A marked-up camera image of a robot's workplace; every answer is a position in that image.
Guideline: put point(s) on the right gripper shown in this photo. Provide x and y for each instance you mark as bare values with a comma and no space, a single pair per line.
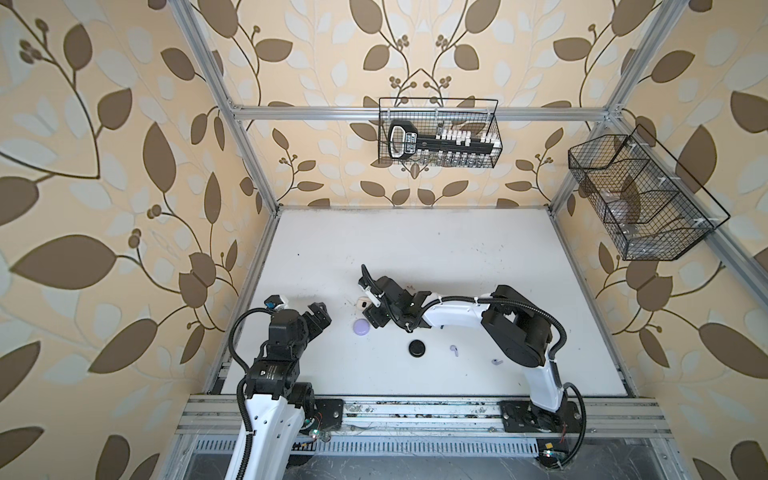
373,316

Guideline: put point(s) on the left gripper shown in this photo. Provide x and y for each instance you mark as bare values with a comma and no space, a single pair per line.
322,317

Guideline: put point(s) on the cream earbud charging case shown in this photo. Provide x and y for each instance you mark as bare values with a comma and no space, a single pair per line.
362,303

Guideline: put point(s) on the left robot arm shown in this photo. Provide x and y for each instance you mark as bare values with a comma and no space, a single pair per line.
274,406

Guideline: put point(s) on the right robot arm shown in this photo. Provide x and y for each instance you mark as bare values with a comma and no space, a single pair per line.
526,334

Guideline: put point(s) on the purple round charging case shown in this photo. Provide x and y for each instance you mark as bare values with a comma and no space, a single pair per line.
361,327

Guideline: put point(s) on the black round charging case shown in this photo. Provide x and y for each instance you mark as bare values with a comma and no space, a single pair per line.
416,348

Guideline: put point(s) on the black tool with white parts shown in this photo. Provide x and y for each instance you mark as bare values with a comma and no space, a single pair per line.
405,141

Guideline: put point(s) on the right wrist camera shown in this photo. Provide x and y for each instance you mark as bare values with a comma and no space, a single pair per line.
369,287

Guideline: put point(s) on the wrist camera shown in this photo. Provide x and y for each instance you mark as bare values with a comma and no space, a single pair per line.
274,302
369,287

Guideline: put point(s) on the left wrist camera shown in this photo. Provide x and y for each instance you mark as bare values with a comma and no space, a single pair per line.
274,302

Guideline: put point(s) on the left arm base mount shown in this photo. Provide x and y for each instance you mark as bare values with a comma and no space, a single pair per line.
318,430

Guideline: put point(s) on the black wire basket back wall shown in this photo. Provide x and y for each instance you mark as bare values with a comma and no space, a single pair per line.
477,115

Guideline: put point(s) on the black wire basket wall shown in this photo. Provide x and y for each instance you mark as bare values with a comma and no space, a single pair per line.
477,115
653,207

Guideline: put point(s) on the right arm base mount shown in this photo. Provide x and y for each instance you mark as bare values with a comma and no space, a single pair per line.
564,430

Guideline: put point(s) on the black wire basket right wall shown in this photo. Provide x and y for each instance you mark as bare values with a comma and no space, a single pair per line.
653,207

